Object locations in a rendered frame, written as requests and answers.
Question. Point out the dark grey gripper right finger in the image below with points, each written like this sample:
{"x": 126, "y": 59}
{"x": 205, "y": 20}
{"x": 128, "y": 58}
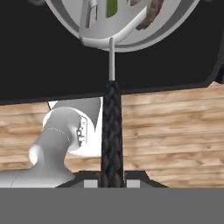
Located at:
{"x": 137, "y": 178}

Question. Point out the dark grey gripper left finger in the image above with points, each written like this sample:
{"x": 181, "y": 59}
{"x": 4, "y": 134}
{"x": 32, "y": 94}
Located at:
{"x": 87, "y": 178}

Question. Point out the silver metal pot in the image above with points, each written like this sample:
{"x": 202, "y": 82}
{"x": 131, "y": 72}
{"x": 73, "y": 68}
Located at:
{"x": 163, "y": 32}

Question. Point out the brown mushroom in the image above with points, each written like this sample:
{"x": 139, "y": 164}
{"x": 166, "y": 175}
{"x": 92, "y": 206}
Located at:
{"x": 151, "y": 14}

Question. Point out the green cucumber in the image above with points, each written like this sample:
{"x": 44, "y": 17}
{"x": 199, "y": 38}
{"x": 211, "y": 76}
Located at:
{"x": 111, "y": 7}

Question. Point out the white and grey round object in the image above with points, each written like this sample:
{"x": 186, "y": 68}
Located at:
{"x": 55, "y": 137}

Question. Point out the black hob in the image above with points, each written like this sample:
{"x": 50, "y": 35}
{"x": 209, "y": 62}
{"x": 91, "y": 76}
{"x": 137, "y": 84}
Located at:
{"x": 43, "y": 64}

